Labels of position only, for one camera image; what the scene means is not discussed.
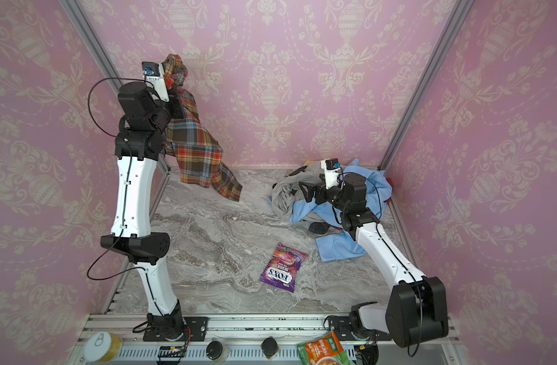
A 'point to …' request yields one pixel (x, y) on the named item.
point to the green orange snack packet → (325, 350)
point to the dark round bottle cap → (214, 350)
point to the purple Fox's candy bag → (281, 269)
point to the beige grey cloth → (287, 189)
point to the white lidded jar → (103, 347)
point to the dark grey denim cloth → (319, 227)
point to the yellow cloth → (307, 162)
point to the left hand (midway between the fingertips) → (172, 88)
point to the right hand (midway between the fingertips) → (312, 178)
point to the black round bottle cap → (269, 346)
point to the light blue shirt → (338, 245)
